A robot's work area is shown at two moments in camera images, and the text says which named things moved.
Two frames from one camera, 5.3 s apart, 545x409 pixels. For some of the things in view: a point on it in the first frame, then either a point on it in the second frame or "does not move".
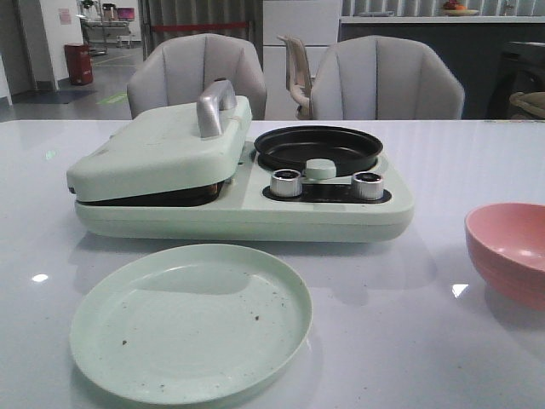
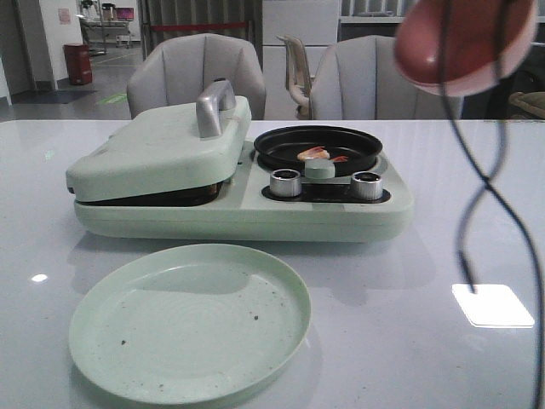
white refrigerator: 316,23 does not move
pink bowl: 507,243 → 472,42
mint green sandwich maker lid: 173,151 does not move
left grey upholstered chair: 174,71 does not move
